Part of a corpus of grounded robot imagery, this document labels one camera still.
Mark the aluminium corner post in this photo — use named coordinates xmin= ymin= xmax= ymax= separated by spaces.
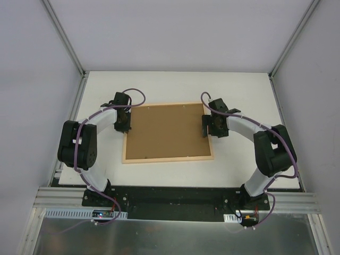
xmin=39 ymin=0 xmax=87 ymax=78
xmin=269 ymin=0 xmax=324 ymax=78

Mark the right aluminium corner post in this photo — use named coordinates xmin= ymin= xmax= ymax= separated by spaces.
xmin=269 ymin=0 xmax=324 ymax=78

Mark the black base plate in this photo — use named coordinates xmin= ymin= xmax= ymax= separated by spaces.
xmin=82 ymin=186 xmax=270 ymax=222

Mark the brown cardboard backing board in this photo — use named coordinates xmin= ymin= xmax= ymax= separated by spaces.
xmin=125 ymin=104 xmax=213 ymax=160

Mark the cable duct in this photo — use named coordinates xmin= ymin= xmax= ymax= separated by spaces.
xmin=45 ymin=208 xmax=128 ymax=220
xmin=224 ymin=214 xmax=242 ymax=224

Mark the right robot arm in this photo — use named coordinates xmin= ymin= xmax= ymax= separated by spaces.
xmin=201 ymin=98 xmax=298 ymax=210

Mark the right cable duct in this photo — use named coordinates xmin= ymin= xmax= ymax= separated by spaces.
xmin=224 ymin=214 xmax=242 ymax=224

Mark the aluminium front rail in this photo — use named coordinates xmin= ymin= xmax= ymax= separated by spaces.
xmin=33 ymin=186 xmax=321 ymax=214

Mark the left cable duct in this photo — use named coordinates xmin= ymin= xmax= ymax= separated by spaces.
xmin=45 ymin=208 xmax=128 ymax=220

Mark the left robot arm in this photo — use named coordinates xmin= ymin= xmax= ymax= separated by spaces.
xmin=57 ymin=92 xmax=132 ymax=207

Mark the left aluminium corner post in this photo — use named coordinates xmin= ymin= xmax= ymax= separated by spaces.
xmin=39 ymin=0 xmax=87 ymax=78

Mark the light wooden picture frame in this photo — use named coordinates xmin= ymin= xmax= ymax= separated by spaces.
xmin=122 ymin=101 xmax=215 ymax=165

